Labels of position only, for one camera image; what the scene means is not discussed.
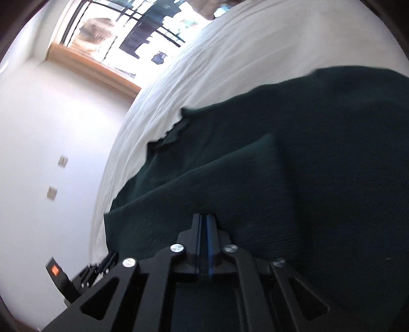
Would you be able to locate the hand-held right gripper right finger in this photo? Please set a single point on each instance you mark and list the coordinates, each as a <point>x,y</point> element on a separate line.
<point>210,249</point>

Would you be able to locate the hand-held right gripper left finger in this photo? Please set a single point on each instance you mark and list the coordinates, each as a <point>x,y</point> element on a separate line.
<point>198,249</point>

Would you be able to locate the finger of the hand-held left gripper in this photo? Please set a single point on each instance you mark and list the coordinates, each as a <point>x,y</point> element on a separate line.
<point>100,266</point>

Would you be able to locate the dark green sweater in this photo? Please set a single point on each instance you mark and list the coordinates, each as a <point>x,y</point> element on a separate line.
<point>287,159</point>

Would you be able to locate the white bed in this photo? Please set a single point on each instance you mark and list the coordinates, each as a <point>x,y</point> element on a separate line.
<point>207,63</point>

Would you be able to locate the small dark hanging garment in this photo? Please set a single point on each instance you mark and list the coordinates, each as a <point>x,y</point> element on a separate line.
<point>158,57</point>

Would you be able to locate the black hanging garment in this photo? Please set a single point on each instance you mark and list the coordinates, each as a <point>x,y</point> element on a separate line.
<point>137,40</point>

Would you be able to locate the brown hanging garment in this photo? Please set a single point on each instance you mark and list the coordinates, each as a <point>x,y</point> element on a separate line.
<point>92,32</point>

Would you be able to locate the beige quilted pillow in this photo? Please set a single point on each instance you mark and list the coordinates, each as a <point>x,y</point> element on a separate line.
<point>217,9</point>

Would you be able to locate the white wall socket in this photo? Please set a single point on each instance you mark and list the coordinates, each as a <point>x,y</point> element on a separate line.
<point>63,161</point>
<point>52,192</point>

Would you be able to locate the window with wooden frame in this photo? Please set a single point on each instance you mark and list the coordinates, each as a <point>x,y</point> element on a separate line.
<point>92,68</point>

